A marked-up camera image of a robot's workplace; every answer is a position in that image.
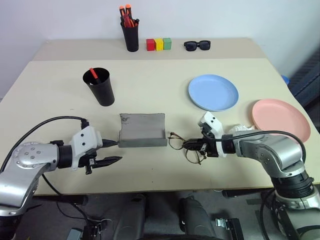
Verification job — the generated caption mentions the pink plate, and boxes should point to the pink plate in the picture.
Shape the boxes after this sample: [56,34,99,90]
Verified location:
[251,98,312,144]

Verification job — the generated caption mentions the brown thin-frame eyeglasses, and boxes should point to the brown thin-frame eyeglasses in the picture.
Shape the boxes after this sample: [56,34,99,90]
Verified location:
[167,132,204,166]

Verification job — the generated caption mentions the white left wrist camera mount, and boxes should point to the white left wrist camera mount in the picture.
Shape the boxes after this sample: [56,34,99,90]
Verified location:
[68,125,104,171]

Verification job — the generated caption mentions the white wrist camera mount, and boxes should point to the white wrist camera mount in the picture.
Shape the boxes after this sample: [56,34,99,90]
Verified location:
[198,111,227,159]
[68,125,104,171]

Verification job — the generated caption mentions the tall narrow black cup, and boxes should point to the tall narrow black cup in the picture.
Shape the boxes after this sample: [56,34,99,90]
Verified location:
[120,18,141,53]

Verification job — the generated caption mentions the white crumpled paper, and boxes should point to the white crumpled paper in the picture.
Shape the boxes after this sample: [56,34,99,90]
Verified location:
[227,123,255,134]

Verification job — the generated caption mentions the dark rounded shape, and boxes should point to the dark rounded shape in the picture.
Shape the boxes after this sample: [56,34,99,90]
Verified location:
[117,193,148,237]
[178,196,217,237]

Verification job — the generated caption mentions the metal floor bracket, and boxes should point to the metal floor bracket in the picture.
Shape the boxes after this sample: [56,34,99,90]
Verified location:
[214,217,245,240]

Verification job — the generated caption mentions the grey open glasses case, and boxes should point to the grey open glasses case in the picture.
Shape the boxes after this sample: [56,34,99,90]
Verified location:
[117,112,168,149]

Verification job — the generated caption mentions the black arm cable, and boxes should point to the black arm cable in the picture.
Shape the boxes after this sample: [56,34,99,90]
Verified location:
[215,130,306,151]
[0,115,90,173]

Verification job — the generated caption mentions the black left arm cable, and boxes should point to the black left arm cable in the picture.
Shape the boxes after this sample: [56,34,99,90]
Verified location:
[0,115,90,173]

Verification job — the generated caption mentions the red marker with black body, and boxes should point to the red marker with black body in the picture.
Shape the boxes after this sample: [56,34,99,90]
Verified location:
[89,67,102,85]

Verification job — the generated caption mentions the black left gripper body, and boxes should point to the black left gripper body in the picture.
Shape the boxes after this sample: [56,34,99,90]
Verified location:
[77,145,105,175]

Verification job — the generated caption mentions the dark ribbed radiator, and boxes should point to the dark ribbed radiator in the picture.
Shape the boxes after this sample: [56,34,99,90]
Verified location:
[287,46,320,108]

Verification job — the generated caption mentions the black sunglasses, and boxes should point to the black sunglasses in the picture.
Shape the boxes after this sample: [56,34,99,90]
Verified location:
[183,40,212,53]

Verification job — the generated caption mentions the blue plate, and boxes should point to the blue plate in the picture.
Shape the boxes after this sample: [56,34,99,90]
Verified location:
[187,73,240,112]

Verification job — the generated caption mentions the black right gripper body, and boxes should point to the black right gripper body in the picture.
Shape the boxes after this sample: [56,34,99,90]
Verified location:
[199,123,219,159]

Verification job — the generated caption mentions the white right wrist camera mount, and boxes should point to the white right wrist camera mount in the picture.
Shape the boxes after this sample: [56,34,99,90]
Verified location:
[198,111,227,159]

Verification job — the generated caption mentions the black table frame bar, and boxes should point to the black table frame bar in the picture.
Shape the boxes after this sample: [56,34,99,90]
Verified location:
[31,194,89,205]

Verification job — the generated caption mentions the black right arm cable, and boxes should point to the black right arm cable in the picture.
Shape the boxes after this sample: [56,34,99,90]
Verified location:
[215,130,306,151]

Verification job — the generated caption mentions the wide black cup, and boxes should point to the wide black cup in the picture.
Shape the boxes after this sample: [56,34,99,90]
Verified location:
[82,67,116,107]

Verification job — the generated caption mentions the yellow wooden block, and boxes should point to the yellow wooden block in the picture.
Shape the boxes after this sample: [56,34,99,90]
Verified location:
[153,37,165,52]

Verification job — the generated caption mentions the orange-capped black marker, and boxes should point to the orange-capped black marker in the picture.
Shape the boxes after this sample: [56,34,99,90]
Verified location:
[124,3,133,21]
[118,5,127,23]

